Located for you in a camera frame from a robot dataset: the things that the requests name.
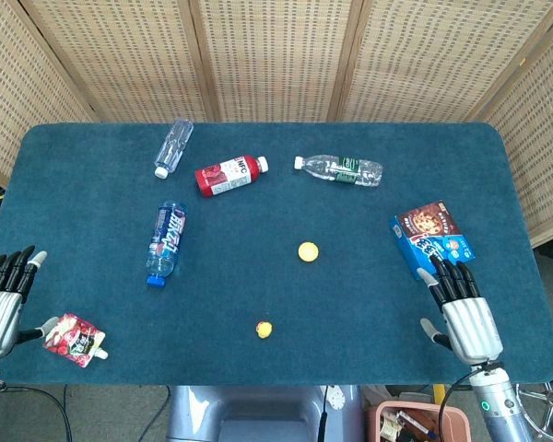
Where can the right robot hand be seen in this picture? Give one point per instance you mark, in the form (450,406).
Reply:
(471,324)

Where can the small yellow ball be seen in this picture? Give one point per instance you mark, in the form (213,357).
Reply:
(264,329)

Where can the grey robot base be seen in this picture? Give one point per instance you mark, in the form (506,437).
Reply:
(262,414)

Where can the yellow round disc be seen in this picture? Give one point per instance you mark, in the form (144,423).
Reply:
(308,252)

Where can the red jelly drink pouch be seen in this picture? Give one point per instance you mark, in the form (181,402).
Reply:
(74,340)

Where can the blue cookie box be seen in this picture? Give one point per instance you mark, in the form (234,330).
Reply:
(431,239)

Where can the chrome chair base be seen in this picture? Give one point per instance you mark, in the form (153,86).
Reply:
(548,405)

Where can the pink bin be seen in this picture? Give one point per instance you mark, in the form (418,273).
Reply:
(410,421)

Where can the blue label drink bottle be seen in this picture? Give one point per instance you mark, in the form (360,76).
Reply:
(167,241)

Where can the blue table mat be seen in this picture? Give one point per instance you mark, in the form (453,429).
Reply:
(276,285)

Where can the green label water bottle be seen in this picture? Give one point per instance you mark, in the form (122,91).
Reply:
(341,169)

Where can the clear unlabeled water bottle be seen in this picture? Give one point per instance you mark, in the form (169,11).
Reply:
(172,147)

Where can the red juice bottle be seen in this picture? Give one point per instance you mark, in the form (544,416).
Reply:
(230,175)

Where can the woven folding screen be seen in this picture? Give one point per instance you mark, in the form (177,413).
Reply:
(276,60)

